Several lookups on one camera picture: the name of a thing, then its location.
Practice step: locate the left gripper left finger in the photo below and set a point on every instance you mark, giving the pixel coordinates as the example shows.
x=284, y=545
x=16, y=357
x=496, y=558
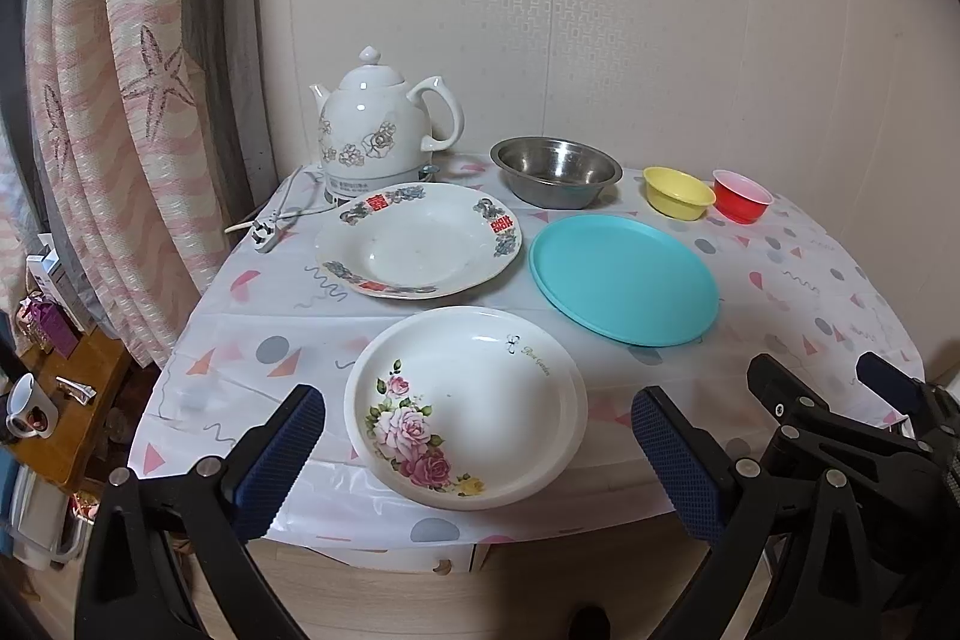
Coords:
x=132, y=585

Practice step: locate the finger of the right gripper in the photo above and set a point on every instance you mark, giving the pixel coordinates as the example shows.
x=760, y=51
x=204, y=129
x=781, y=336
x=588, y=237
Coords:
x=787, y=396
x=929, y=407

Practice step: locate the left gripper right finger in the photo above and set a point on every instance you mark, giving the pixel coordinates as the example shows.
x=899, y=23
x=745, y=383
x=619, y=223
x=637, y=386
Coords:
x=798, y=495

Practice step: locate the teal plastic plate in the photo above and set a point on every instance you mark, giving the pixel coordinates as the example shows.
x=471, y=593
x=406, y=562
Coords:
x=624, y=280

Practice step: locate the red plastic bowl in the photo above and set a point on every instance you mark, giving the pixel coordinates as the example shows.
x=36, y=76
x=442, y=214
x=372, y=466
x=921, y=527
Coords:
x=739, y=198

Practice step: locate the yellow plastic bowl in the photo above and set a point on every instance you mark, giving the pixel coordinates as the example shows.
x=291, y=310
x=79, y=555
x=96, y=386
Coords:
x=676, y=194

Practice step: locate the white rose flower plate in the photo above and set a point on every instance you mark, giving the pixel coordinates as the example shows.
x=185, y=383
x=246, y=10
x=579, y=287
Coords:
x=465, y=408

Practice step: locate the stainless steel bowl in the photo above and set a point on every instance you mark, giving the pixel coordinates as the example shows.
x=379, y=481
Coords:
x=553, y=173

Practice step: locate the white dragon pattern plate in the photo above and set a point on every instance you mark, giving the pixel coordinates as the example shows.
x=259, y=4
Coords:
x=415, y=242

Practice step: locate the wooden side table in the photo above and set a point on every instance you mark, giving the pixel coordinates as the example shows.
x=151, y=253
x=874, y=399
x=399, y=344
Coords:
x=97, y=361

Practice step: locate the white mug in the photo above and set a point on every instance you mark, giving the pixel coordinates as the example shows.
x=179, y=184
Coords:
x=30, y=411

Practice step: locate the patterned white tablecloth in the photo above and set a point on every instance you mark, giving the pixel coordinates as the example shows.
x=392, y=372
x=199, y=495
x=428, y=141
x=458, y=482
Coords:
x=274, y=320

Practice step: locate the pink striped starfish curtain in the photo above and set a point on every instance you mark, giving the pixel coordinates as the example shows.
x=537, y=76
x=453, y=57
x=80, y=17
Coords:
x=122, y=131

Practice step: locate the white ceramic electric kettle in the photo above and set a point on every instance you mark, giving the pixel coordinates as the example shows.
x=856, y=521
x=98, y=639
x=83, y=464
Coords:
x=375, y=129

